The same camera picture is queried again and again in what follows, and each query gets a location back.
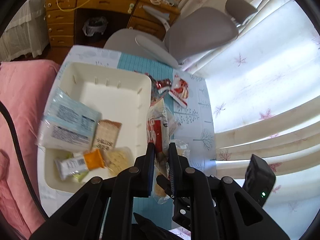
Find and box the orange white bar packet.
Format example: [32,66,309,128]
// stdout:
[54,149,105,180]

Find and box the grey office chair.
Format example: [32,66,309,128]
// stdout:
[104,0,258,68]

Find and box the red white snack packet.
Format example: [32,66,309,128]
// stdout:
[169,74,190,108]

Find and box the dark cloth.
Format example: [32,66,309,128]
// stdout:
[131,212,180,240]

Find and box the wooden desk with drawers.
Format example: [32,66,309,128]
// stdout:
[45,0,182,48]

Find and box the white plastic bin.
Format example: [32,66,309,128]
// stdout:
[44,60,153,195]

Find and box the waste bin with bag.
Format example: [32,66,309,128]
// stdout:
[82,16,108,43]

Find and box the clear packet red label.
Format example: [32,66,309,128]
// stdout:
[146,97,177,205]

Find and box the pink crumpled cloth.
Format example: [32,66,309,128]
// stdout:
[0,150,10,180]

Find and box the clear plastic snack packet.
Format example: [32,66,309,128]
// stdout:
[166,107,183,137]

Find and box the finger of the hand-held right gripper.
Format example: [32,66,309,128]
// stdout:
[155,174,191,227]

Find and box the large light blue cracker packet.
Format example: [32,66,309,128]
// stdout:
[37,87,102,152]

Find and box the clear biscuit packet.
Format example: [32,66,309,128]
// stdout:
[174,140,191,158]
[104,147,133,177]

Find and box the white lace furniture cover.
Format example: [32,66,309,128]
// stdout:
[0,5,50,62]

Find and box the black cable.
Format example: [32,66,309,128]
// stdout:
[0,102,48,218]

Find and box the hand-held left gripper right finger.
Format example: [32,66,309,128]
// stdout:
[169,142,290,240]

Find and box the green snack packet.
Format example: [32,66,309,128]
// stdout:
[72,172,88,182]

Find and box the brown cracker packet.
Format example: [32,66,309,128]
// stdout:
[93,119,122,152]

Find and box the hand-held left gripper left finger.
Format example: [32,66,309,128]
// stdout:
[30,142,156,240]

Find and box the white floral curtain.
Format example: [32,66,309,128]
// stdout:
[180,0,320,230]

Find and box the brown cake packet red print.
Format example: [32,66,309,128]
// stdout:
[144,72,162,103]

